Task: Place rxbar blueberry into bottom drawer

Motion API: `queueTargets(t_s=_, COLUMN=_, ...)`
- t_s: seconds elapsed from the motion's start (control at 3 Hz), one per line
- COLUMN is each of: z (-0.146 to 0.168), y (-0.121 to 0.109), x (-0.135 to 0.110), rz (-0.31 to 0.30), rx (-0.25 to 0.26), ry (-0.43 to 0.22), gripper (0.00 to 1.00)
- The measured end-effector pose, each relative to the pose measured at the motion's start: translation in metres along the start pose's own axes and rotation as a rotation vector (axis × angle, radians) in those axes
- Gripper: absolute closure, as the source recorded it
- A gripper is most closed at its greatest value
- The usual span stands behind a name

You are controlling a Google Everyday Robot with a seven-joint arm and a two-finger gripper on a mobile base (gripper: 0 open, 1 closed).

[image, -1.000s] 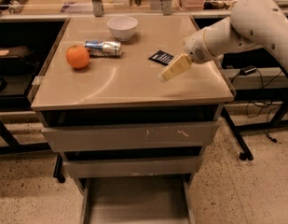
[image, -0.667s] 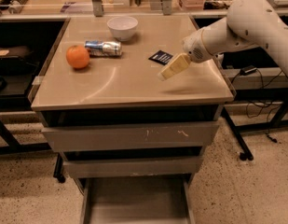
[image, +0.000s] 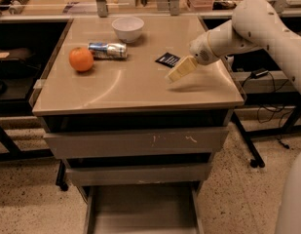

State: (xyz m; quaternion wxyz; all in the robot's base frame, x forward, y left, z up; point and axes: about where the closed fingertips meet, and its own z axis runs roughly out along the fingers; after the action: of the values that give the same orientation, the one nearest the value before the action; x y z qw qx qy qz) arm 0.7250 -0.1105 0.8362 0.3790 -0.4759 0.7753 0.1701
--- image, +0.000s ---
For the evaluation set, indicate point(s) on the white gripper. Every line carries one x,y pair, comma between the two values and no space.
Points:
201,50

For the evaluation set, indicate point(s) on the dark blue rxbar wrapper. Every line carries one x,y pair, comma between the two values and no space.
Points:
169,60

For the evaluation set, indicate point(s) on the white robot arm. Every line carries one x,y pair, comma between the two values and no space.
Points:
256,25

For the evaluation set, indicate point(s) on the top grey drawer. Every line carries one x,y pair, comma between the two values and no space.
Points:
136,143

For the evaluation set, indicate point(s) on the grey drawer cabinet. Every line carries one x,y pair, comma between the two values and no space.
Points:
133,94

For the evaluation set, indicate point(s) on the middle grey drawer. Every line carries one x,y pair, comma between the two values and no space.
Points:
139,174

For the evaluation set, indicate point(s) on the open bottom grey drawer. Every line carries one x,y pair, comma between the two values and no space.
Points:
169,208

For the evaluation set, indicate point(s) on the white ceramic bowl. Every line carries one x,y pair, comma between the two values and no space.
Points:
128,29

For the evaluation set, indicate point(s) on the black power adapter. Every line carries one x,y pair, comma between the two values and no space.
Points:
258,73

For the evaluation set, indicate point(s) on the blue silver drink can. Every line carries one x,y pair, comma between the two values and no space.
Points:
108,50

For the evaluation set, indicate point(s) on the orange fruit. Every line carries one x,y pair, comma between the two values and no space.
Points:
81,59

